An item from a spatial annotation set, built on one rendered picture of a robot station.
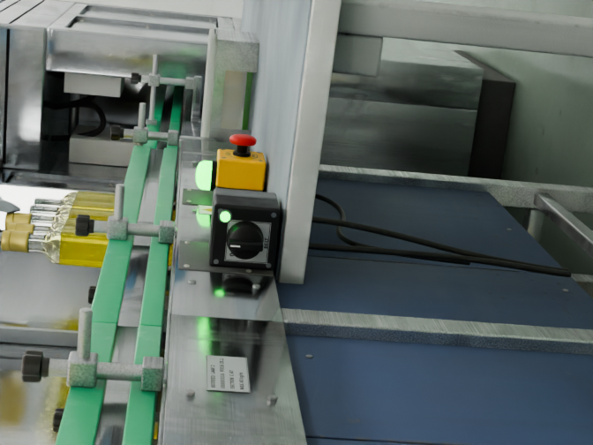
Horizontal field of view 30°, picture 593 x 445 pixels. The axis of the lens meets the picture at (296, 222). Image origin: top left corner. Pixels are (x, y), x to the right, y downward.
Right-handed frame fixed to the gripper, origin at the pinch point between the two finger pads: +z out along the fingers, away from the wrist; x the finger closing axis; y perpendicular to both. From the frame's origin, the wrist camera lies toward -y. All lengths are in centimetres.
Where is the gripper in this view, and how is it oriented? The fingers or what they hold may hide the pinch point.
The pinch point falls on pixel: (11, 222)
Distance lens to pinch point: 201.8
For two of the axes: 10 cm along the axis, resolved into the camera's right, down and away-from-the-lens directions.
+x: -1.0, 9.6, 2.7
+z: 9.9, 0.8, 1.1
